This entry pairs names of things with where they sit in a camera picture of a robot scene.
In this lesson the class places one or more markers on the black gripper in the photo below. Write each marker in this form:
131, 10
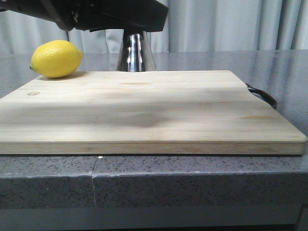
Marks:
58, 11

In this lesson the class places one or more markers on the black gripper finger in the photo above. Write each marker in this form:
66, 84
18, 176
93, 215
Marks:
133, 15

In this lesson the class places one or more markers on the steel double jigger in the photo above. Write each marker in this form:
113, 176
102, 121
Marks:
135, 53

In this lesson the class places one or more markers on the yellow lemon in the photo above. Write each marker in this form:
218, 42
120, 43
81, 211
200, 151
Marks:
55, 59

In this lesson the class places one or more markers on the grey curtain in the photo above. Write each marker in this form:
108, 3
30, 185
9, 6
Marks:
192, 26

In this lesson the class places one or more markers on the wooden cutting board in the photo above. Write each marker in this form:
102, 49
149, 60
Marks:
164, 112

